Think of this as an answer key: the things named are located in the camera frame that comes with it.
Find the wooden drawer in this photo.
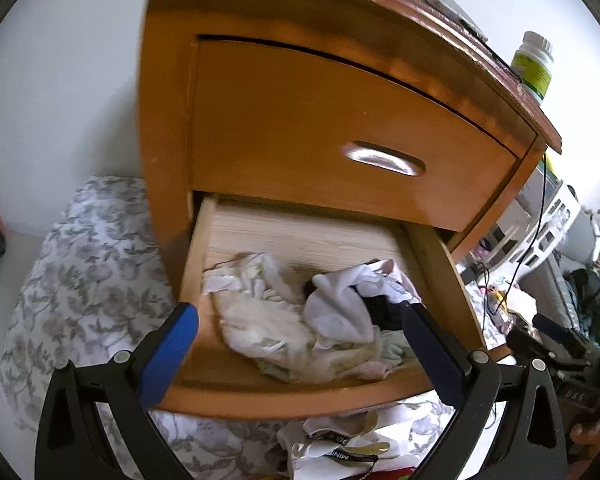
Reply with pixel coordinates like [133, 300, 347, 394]
[157, 195, 513, 421]
[190, 35, 538, 233]

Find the black cloth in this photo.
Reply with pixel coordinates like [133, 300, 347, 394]
[360, 295, 411, 333]

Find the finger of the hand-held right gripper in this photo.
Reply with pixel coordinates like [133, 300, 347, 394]
[532, 313, 571, 341]

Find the person's right hand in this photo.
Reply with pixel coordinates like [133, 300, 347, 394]
[570, 417, 600, 461]

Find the cream lace garment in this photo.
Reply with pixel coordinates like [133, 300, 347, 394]
[202, 252, 416, 383]

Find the black cable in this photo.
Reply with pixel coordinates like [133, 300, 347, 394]
[510, 152, 548, 291]

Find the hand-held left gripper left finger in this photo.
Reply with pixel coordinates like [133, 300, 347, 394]
[35, 301, 201, 480]

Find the white cut-out rack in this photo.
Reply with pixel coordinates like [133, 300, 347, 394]
[485, 180, 581, 271]

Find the white garment with black band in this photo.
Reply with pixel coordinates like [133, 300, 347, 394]
[277, 402, 433, 480]

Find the red patterned cloth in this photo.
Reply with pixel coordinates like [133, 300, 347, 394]
[375, 467, 421, 480]

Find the white bottle with green label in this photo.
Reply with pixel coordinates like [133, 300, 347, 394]
[510, 31, 555, 106]

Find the white cloth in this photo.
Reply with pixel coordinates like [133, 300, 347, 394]
[304, 259, 423, 346]

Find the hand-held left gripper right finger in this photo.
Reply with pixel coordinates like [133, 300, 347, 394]
[402, 304, 568, 480]

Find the pink cloth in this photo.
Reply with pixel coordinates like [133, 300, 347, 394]
[350, 355, 391, 381]

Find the wooden nightstand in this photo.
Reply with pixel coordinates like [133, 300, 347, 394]
[132, 0, 563, 421]

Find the floral blanket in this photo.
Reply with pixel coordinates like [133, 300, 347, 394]
[0, 176, 456, 480]

